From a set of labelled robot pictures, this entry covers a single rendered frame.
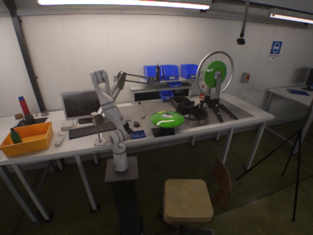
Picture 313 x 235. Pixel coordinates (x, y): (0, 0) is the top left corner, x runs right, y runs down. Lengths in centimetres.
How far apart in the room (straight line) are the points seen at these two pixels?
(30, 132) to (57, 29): 114
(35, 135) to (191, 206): 156
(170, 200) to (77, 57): 181
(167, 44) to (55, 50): 136
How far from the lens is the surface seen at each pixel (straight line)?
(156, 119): 140
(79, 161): 160
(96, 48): 212
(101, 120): 135
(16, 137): 169
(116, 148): 109
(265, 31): 323
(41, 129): 184
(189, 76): 221
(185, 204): 135
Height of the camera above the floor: 174
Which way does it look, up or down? 27 degrees down
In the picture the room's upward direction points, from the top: straight up
